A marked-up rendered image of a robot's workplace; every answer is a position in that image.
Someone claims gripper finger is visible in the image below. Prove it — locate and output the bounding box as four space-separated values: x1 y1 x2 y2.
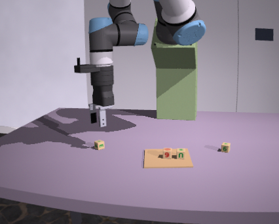
98 105 113 127
88 103 97 124

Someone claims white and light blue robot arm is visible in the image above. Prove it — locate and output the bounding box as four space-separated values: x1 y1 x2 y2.
88 0 206 52

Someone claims tan letter block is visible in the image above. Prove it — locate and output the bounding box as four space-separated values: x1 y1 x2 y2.
221 142 231 153
94 140 105 150
163 148 172 159
177 149 185 159

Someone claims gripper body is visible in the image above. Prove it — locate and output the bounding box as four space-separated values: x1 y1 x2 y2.
74 52 115 107

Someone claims peach flat mat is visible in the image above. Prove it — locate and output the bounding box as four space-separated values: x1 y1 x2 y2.
144 149 193 168

